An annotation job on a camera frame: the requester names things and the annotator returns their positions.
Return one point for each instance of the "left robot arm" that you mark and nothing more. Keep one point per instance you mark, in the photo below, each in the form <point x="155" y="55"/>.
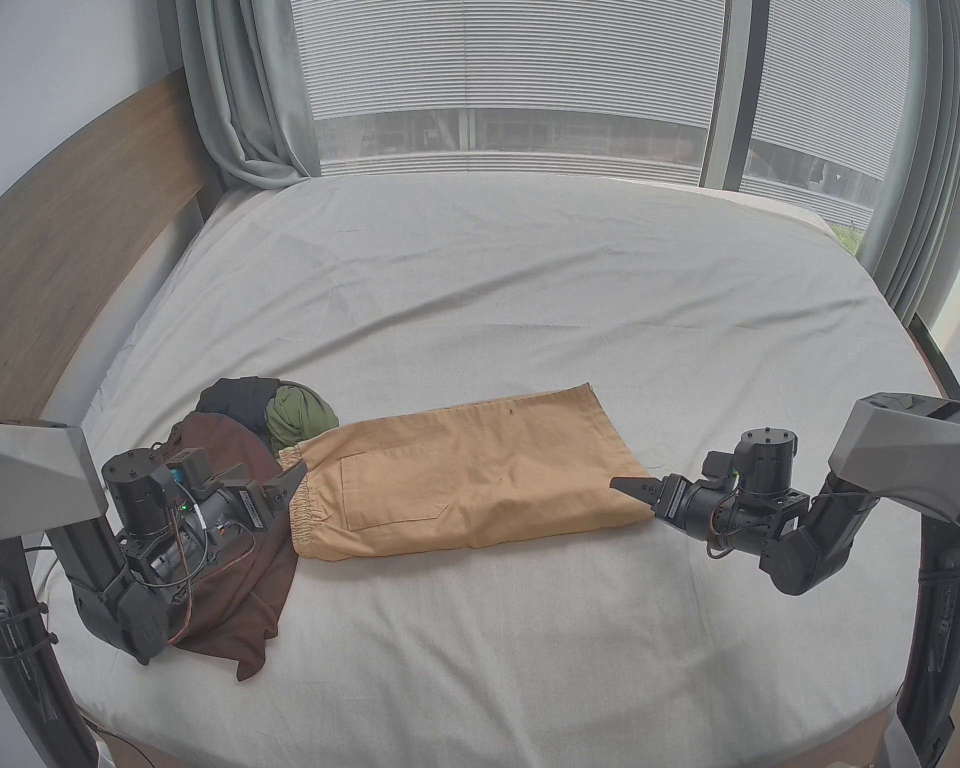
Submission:
<point x="45" y="472"/>

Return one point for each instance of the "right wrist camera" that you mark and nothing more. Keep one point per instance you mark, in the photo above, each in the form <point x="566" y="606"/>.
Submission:
<point x="718" y="466"/>

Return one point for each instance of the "tan shorts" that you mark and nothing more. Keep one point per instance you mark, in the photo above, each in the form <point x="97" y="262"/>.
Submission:
<point x="480" y="472"/>

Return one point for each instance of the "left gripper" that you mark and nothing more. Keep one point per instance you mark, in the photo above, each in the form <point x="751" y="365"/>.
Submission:
<point x="236" y="510"/>

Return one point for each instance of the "bed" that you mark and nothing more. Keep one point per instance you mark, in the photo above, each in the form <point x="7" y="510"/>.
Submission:
<point x="562" y="300"/>

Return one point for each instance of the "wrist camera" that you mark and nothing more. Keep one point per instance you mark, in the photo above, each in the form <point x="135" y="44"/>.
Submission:
<point x="193" y="465"/>
<point x="718" y="466"/>

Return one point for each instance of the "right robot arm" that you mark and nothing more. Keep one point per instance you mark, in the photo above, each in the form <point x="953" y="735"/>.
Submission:
<point x="892" y="450"/>

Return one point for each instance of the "window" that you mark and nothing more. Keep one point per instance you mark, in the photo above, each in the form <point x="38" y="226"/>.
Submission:
<point x="525" y="67"/>

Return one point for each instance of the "grey-green curtain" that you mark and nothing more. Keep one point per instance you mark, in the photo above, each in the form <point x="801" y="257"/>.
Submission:
<point x="922" y="187"/>
<point x="247" y="90"/>

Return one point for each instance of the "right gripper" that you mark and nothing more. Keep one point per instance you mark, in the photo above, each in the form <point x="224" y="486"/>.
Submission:
<point x="694" y="506"/>

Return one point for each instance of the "black garment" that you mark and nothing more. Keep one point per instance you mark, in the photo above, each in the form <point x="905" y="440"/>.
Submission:
<point x="236" y="397"/>

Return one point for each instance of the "green garment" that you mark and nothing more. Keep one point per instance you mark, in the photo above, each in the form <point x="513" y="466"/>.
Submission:
<point x="300" y="416"/>

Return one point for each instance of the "brown garment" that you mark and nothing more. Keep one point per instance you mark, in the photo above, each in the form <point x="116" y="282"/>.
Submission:
<point x="240" y="600"/>

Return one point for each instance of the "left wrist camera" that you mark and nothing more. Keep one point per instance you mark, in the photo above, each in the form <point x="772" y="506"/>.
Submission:
<point x="193" y="465"/>

